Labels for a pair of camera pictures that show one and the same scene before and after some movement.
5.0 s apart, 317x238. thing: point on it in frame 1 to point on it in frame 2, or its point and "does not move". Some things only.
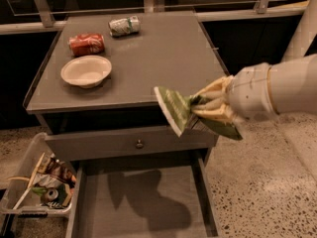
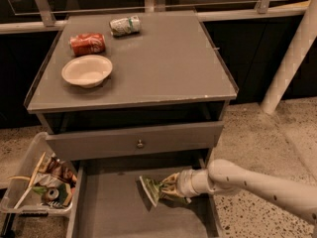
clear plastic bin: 41,185 does not move
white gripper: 250,90 to 185,182
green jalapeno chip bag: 178,108 to 154,189
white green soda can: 124,26 does not move
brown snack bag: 52,165 does not move
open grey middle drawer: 158,198 does not move
